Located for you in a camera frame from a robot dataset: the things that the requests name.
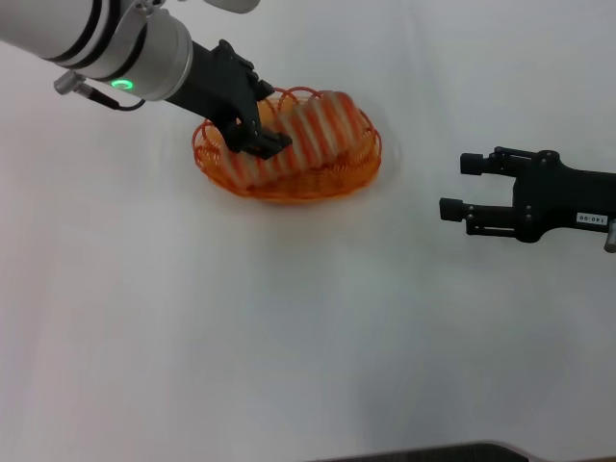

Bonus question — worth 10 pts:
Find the orange woven plastic basket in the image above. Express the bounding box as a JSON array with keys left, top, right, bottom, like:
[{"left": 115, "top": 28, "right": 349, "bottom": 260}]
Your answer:
[{"left": 192, "top": 86, "right": 384, "bottom": 206}]

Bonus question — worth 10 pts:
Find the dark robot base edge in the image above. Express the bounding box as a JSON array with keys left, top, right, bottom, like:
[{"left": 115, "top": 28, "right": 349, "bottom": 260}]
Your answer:
[{"left": 307, "top": 439, "right": 545, "bottom": 462}]

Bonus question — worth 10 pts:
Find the orange striped bread loaf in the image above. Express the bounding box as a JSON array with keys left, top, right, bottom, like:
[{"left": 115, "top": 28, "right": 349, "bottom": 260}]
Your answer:
[{"left": 218, "top": 90, "right": 365, "bottom": 191}]

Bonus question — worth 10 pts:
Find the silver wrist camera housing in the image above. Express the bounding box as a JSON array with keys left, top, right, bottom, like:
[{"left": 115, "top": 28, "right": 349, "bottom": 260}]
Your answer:
[{"left": 200, "top": 0, "right": 264, "bottom": 15}]

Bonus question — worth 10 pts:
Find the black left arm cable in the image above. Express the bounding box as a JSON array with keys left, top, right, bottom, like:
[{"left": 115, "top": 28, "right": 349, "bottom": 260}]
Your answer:
[{"left": 53, "top": 70, "right": 146, "bottom": 113}]

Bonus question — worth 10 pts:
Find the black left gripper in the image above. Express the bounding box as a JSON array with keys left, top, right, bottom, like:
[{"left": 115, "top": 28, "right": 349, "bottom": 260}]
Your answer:
[{"left": 162, "top": 38, "right": 295, "bottom": 161}]

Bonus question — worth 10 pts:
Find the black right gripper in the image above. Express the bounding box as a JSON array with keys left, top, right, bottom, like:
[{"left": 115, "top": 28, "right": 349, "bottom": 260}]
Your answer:
[{"left": 438, "top": 145, "right": 616, "bottom": 244}]

